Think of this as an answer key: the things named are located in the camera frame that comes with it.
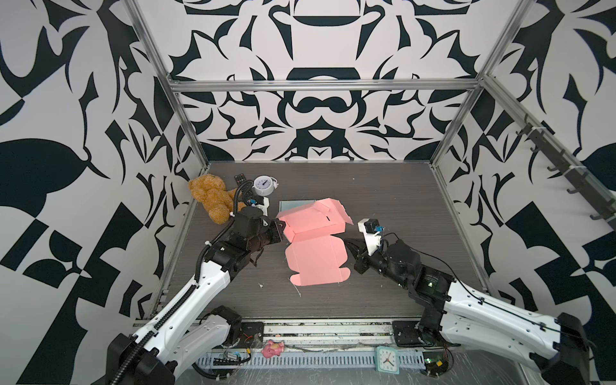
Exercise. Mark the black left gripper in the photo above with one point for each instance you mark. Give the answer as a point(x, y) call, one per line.
point(275, 229)

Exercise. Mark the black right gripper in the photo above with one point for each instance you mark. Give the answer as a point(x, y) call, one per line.
point(362, 261)

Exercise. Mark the light blue paper box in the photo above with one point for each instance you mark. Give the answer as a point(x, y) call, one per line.
point(291, 205)

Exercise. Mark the pink paper boxes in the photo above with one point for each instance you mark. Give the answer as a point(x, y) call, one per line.
point(316, 254)

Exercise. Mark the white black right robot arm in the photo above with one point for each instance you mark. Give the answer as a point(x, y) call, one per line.
point(454, 313)

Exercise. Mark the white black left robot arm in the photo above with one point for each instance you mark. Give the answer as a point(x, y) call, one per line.
point(170, 343)

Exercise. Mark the brown teddy bear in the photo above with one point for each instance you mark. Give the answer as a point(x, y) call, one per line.
point(211, 192)

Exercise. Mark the white round alarm clock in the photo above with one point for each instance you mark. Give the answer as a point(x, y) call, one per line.
point(264, 186)

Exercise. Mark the black remote control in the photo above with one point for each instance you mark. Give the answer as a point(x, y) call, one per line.
point(240, 180)

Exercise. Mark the green square clock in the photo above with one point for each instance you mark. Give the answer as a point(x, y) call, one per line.
point(386, 360)

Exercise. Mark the pink small toy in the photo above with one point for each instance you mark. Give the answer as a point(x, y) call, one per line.
point(272, 349)

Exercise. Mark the small electronics board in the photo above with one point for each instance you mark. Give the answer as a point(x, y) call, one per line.
point(437, 363)

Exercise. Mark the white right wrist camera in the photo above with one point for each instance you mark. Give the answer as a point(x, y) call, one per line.
point(373, 234)

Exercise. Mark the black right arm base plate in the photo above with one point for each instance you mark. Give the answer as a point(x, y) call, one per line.
point(419, 334)

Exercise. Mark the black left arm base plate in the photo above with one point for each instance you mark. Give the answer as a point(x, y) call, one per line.
point(245, 335)

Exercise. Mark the white slotted cable duct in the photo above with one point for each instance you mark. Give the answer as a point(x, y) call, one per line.
point(302, 360)

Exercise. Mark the black wall hook rail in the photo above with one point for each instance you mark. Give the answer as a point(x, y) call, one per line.
point(562, 162)

